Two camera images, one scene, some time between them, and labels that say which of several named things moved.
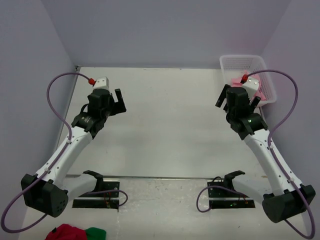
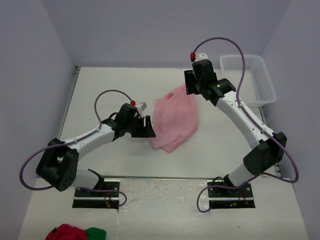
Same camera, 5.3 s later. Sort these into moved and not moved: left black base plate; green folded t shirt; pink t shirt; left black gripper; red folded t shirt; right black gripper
Moved: pink t shirt; left black gripper; right black gripper
Not moved: green folded t shirt; left black base plate; red folded t shirt
